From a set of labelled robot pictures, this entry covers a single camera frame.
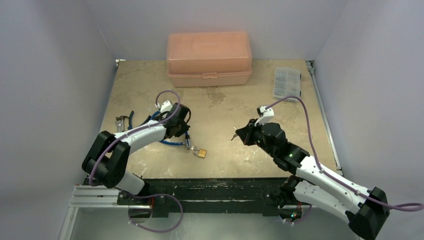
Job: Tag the pink plastic toolbox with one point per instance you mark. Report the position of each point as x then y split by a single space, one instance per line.
209 59

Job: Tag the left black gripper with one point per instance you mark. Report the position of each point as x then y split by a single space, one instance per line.
184 128

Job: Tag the silver wrench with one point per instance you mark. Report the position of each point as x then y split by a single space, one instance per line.
119 125

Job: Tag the blue cable lock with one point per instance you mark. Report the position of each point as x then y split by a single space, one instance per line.
187 142

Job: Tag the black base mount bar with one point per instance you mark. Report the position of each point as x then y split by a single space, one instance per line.
268 196

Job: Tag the clear plastic organizer box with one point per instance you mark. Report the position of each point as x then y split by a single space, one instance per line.
287 82

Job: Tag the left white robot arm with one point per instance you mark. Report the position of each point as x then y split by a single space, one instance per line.
107 159

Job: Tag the blue handled pliers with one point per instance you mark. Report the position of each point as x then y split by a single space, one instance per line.
130 120

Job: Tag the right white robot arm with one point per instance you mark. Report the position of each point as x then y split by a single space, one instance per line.
363 209

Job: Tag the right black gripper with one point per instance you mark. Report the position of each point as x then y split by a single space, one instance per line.
250 133

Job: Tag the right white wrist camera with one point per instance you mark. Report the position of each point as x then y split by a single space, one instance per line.
265 115

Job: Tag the brass padlock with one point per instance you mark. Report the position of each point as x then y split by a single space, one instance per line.
199 152

